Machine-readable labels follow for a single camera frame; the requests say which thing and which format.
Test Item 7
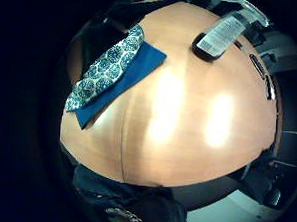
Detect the plain blue folded cloth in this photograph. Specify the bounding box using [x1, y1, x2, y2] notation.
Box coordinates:
[72, 37, 169, 134]

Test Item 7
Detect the blue patterned folded cloth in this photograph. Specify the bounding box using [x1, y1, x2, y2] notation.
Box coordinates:
[64, 21, 146, 117]

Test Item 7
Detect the the person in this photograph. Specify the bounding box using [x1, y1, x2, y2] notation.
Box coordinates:
[70, 163, 190, 222]

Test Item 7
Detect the dark bottle with white label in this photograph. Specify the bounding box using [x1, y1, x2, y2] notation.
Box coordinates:
[190, 0, 271, 65]

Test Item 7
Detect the black pen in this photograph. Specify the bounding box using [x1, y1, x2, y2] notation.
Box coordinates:
[247, 53, 268, 79]

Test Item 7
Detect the black office chair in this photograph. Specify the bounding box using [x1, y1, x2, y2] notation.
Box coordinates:
[239, 145, 285, 209]

